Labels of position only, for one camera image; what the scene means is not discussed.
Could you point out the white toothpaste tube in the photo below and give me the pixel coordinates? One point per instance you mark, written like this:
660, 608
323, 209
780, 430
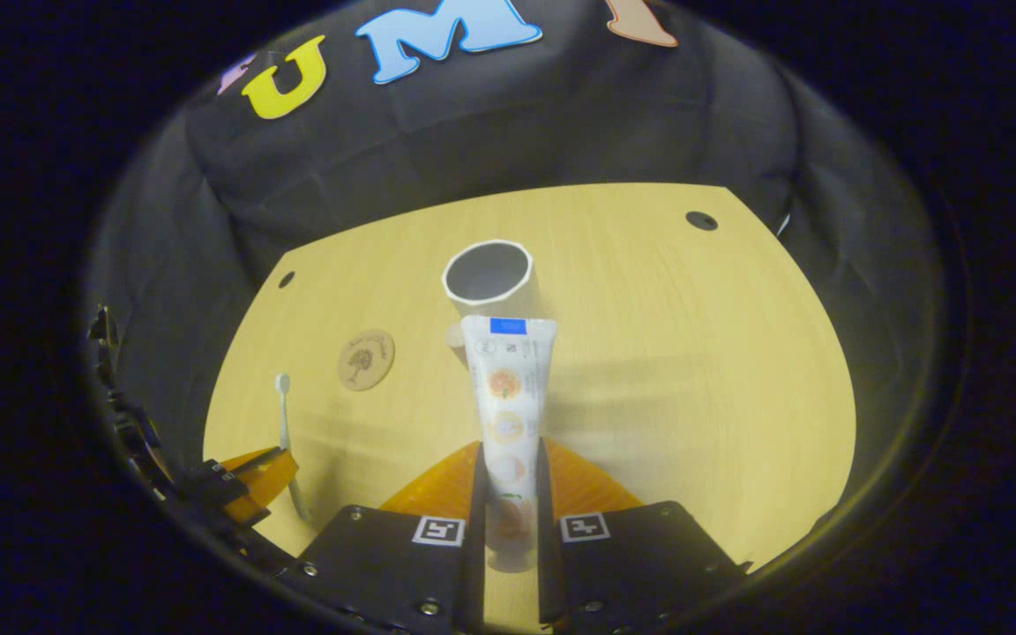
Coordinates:
508, 414

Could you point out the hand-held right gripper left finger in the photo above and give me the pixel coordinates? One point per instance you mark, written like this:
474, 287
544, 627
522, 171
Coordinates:
476, 547

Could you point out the black backdrop cloth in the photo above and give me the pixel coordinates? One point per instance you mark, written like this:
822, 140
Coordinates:
490, 132

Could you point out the round wooden coaster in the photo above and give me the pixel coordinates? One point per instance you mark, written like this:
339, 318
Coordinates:
366, 360

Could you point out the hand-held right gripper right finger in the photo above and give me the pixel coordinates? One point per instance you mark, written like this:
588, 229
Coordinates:
545, 547

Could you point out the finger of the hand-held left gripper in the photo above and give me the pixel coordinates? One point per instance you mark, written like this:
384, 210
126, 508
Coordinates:
265, 481

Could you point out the white toothbrush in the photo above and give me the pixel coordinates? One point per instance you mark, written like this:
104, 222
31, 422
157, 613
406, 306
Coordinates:
284, 423

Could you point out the wooden desktop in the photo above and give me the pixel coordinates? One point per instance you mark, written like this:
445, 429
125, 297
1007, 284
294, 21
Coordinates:
693, 370

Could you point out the small white strip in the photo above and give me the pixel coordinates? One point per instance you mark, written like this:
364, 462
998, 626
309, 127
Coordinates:
783, 225

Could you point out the white cup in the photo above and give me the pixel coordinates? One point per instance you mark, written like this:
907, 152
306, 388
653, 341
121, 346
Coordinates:
486, 273

